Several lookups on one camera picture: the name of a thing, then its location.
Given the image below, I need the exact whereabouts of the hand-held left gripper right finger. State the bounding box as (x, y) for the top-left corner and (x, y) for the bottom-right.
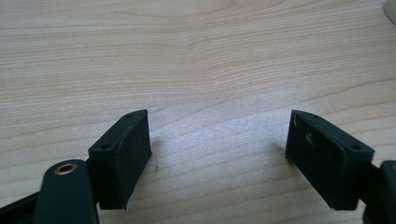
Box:
(285, 108), (375, 211)

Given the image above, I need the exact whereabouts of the white round container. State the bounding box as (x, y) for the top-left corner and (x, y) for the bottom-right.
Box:
(382, 0), (396, 26)

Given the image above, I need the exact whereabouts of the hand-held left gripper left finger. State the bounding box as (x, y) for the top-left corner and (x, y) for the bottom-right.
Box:
(88, 108), (153, 211)

